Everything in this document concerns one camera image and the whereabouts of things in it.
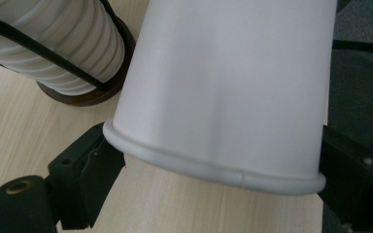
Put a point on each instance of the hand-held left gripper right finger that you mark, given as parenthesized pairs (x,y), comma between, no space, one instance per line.
(349,184)

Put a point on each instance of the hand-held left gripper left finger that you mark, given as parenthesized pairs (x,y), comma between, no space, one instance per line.
(87,181)

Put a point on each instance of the white paper cup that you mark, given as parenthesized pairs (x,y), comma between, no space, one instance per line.
(223,81)

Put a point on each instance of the dark office chair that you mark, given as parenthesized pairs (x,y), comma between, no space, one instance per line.
(359,90)

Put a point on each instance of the stack of white paper cups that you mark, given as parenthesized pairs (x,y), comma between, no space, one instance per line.
(61,32)

